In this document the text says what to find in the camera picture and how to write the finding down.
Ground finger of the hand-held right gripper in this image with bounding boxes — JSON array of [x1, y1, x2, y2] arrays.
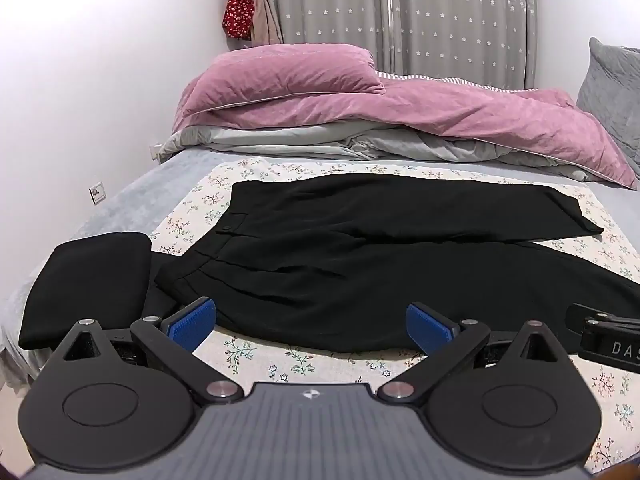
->
[[566, 302, 640, 347]]

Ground pink duvet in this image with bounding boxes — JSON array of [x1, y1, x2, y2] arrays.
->
[[172, 77, 639, 189]]

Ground beige hanging cloth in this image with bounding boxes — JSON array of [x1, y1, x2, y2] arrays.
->
[[250, 0, 284, 46]]

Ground floral white sheet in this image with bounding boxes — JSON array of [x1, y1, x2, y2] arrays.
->
[[112, 157, 640, 467]]

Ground grey blanket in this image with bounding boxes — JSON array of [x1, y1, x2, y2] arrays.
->
[[157, 124, 589, 182]]

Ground grey pillow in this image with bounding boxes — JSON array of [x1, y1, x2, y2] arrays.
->
[[576, 37, 640, 162]]

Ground red floral bag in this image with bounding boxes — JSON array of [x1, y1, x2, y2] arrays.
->
[[222, 0, 256, 41]]

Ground bed with grey sheet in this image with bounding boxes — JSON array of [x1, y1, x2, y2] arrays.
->
[[0, 147, 640, 411]]

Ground folded black garment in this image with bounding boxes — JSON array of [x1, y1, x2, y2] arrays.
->
[[19, 231, 153, 351]]

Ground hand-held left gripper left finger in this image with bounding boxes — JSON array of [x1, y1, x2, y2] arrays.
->
[[51, 297, 246, 407]]

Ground grey star-print curtain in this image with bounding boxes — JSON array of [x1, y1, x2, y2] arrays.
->
[[247, 0, 539, 89]]

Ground black pants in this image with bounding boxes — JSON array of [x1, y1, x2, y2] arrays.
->
[[142, 175, 640, 356]]

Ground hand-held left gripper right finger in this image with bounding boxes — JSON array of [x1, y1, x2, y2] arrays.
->
[[377, 302, 576, 407]]

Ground pink pillow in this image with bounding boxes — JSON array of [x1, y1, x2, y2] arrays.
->
[[187, 44, 387, 113]]

